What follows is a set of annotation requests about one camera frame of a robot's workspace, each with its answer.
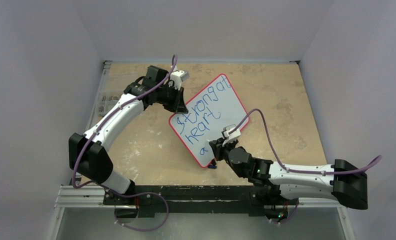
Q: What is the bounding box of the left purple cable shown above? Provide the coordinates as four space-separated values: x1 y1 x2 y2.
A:
71 54 179 232

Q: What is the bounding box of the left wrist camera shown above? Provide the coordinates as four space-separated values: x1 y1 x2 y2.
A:
168 68 190 91

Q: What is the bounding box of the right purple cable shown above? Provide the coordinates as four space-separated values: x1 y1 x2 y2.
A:
231 108 383 226

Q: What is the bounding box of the clear plastic screw box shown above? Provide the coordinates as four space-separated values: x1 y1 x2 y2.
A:
96 74 126 117

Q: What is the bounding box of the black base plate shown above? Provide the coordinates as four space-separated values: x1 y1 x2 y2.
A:
103 185 295 218

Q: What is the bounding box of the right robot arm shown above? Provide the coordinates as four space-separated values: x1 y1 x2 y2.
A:
208 138 368 210

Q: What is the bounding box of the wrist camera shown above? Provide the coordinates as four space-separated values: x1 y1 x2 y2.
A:
168 68 190 91
221 124 241 146

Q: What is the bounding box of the pink framed whiteboard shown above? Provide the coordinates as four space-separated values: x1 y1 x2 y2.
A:
168 73 248 168

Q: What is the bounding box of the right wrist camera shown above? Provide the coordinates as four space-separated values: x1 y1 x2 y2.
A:
221 124 241 146

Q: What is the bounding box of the purple cable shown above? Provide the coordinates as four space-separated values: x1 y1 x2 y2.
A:
71 54 179 232
231 108 383 226

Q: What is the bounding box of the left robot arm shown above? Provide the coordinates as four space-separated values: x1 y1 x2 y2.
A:
68 65 189 196

